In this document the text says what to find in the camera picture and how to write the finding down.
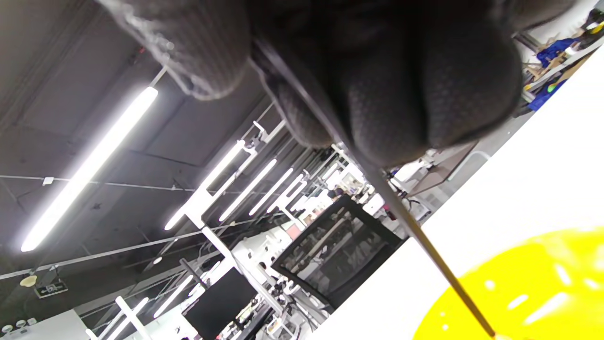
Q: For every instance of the brown top side table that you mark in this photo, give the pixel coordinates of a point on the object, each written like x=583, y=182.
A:
x=443, y=172

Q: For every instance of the person's right hand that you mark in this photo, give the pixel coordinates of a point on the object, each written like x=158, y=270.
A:
x=401, y=71

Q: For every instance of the row of ceiling light tubes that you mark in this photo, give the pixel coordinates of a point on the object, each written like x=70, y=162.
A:
x=94, y=160

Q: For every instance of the black computer monitor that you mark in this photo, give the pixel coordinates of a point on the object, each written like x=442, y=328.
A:
x=222, y=302

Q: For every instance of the yellow dumpling bowl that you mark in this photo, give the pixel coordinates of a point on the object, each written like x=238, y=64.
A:
x=542, y=283

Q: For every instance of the black mesh office chair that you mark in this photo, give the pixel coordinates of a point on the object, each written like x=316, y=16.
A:
x=339, y=255

